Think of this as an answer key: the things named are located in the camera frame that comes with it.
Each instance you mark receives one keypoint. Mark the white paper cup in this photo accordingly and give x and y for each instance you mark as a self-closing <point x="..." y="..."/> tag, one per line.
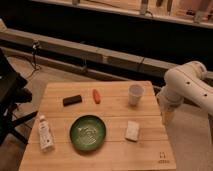
<point x="135" y="93"/>

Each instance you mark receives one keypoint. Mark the grey rail beam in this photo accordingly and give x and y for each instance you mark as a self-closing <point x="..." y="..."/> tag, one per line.
<point x="117" y="64"/>

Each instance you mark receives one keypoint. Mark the black chair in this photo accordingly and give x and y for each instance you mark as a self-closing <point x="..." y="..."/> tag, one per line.
<point x="12" y="91"/>

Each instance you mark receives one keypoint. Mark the green ceramic bowl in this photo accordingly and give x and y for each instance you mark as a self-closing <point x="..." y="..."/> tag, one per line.
<point x="87" y="133"/>

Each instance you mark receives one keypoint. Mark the black rectangular block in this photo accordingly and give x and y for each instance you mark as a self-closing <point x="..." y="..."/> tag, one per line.
<point x="72" y="100"/>

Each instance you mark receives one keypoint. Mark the white sponge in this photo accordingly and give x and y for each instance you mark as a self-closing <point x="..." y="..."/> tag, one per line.
<point x="132" y="131"/>

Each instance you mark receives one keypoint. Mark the white tube bottle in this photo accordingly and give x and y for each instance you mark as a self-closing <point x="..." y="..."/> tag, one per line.
<point x="45" y="136"/>

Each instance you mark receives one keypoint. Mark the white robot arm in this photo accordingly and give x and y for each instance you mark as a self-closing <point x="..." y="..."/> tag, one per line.
<point x="185" y="82"/>

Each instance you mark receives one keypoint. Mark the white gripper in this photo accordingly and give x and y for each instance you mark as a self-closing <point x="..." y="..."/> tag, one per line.
<point x="168" y="104"/>

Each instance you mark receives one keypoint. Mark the orange carrot toy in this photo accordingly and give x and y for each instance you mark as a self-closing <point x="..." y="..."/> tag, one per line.
<point x="96" y="96"/>

